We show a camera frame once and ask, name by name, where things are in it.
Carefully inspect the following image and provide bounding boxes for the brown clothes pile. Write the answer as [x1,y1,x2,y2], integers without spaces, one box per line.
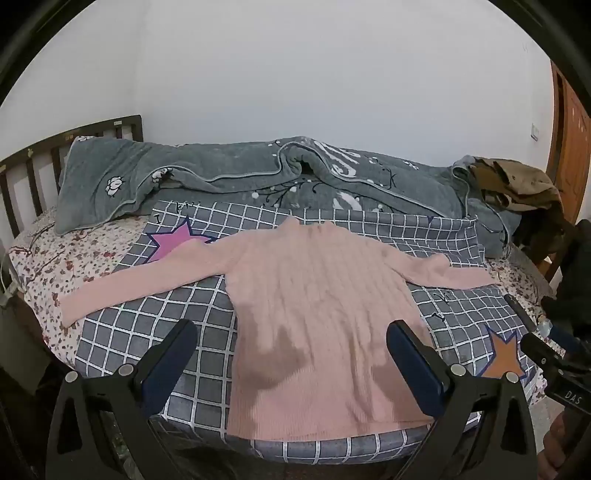
[468,157,564,213]

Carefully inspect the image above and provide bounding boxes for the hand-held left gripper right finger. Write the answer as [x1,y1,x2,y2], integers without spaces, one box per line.
[385,320,541,480]

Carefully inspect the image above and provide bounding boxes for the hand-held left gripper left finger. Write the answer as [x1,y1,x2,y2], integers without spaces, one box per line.
[46,318,199,480]

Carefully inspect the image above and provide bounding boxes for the white cable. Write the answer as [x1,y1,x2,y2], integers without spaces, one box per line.
[0,258,21,305]

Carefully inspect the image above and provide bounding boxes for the person's right hand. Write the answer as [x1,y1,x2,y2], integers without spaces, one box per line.
[542,411,578,469]

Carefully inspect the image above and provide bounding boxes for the orange wooden door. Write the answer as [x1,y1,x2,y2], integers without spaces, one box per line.
[547,60,591,199]

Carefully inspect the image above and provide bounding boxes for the pink knit sweater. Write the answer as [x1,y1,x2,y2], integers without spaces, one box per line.
[59,217,495,441]

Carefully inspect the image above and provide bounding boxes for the grey checked blanket with stars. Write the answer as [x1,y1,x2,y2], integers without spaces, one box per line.
[74,199,541,464]

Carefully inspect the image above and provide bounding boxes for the floral bed sheet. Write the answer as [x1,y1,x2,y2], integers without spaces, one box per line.
[9,208,561,407]

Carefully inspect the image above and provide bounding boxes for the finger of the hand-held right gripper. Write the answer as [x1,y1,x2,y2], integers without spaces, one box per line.
[521,322,583,366]
[503,294,539,331]

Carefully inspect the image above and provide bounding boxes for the dark wooden headboard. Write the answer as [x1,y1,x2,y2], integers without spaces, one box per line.
[0,114,144,238]

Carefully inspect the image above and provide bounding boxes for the grey fleece blanket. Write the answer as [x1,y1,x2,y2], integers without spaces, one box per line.
[54,136,522,259]

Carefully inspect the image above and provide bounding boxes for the dark wooden chair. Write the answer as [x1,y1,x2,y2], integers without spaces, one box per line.
[512,208,591,283]

